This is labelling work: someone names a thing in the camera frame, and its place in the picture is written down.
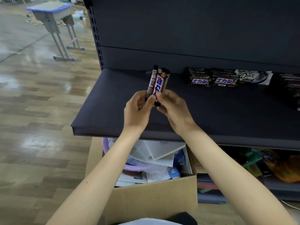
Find person's left hand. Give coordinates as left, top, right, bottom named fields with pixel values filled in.
left=123, top=90, right=157, bottom=136

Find person's right hand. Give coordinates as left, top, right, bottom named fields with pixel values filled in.
left=156, top=89, right=200, bottom=138

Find Dove bar blue white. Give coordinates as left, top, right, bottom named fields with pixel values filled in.
left=235, top=69, right=274, bottom=86

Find dark grey metal shelf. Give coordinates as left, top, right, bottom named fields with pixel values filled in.
left=71, top=0, right=300, bottom=205

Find person's right forearm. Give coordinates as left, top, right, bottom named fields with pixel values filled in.
left=182, top=126, right=298, bottom=225

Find person's left forearm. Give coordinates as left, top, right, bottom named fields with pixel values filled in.
left=46, top=127, right=147, bottom=225

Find person's black trousers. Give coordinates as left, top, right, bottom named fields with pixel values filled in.
left=164, top=212, right=199, bottom=225

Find blue printed package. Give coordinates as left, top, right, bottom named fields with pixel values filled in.
left=167, top=149, right=187, bottom=180

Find purple plastic basin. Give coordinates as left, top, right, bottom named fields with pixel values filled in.
left=102, top=137, right=146, bottom=173

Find flat cardboard piece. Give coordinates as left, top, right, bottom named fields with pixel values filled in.
left=187, top=147, right=208, bottom=174

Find white paper sheet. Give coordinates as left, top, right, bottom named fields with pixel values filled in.
left=115, top=172, right=148, bottom=187

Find cardboard box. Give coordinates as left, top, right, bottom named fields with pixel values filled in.
left=85, top=137, right=198, bottom=225

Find teal plastic bottle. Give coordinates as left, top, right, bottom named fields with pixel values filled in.
left=241, top=149, right=262, bottom=168

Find yellow plastic bottle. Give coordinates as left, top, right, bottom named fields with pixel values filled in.
left=248, top=162, right=263, bottom=178

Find orange blue detergent bag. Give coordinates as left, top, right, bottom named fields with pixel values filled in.
left=261, top=149, right=280, bottom=166

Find dark blue carton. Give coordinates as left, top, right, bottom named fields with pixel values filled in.
left=257, top=159, right=273, bottom=177

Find orange plastic tub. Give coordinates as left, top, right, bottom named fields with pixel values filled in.
left=272, top=155, right=300, bottom=184

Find grey school desk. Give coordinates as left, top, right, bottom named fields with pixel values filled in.
left=25, top=1, right=86, bottom=62

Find white cable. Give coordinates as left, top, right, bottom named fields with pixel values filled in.
left=280, top=199, right=300, bottom=211

